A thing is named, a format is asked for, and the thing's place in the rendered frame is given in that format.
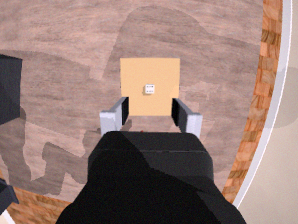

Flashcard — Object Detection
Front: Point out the white die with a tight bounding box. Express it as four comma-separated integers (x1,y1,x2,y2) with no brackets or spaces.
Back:
145,84,154,93

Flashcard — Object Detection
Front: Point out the tan flat mat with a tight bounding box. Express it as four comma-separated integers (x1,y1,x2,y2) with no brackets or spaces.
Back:
120,58,180,115

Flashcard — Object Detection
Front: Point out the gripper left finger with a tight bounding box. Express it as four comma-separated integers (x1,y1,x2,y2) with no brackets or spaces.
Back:
99,96,129,137

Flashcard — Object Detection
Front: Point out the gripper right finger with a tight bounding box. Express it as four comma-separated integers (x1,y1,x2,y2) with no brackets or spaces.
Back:
171,98,202,138

